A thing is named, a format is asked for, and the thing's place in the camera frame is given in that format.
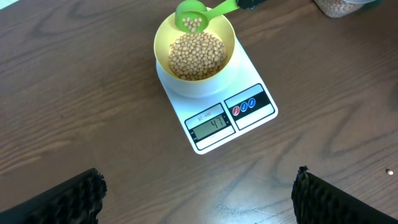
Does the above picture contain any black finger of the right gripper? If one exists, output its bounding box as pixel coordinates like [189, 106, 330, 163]
[236, 0, 267, 9]

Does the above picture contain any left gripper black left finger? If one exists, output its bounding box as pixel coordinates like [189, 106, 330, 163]
[1, 168, 107, 224]

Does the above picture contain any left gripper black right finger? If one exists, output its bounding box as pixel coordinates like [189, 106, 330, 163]
[291, 166, 397, 224]

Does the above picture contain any green plastic measuring scoop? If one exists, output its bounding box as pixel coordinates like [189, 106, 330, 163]
[174, 0, 239, 33]

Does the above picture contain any yellow plastic bowl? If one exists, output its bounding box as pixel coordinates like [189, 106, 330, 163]
[154, 13, 237, 82]

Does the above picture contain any white digital kitchen scale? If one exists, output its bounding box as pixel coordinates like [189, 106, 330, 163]
[156, 41, 279, 154]

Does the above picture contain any clear container of soybeans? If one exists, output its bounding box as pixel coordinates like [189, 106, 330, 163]
[313, 0, 381, 18]

